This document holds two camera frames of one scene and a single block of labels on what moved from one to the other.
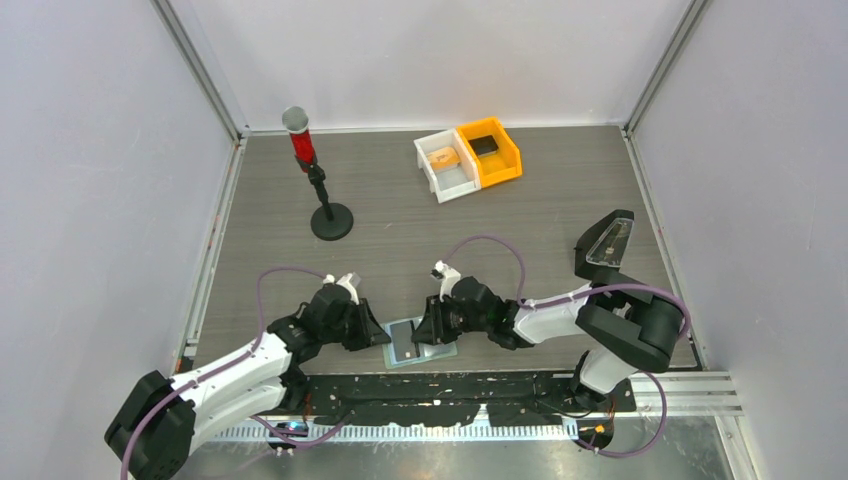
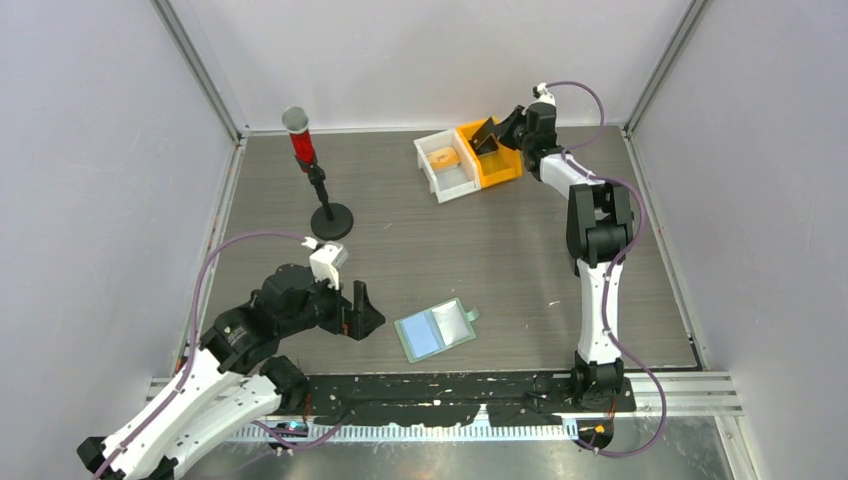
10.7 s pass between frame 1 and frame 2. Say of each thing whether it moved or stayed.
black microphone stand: stayed
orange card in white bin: stayed
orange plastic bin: stayed
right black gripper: moved
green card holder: moved
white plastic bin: stayed
